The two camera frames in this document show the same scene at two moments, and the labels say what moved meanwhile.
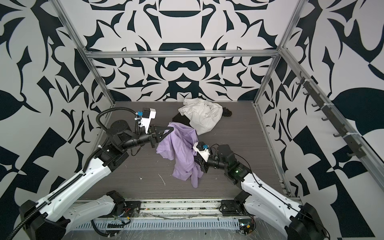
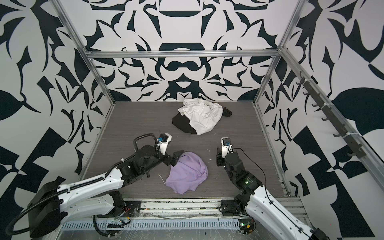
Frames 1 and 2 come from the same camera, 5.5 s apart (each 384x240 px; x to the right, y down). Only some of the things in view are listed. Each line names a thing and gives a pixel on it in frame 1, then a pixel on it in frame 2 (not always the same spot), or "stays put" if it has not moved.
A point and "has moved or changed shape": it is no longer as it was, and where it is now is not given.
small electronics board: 246,226 stays put
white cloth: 203,115 stays put
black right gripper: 203,164 to 220,159
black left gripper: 154,135 to 167,160
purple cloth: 178,145 has moved or changed shape
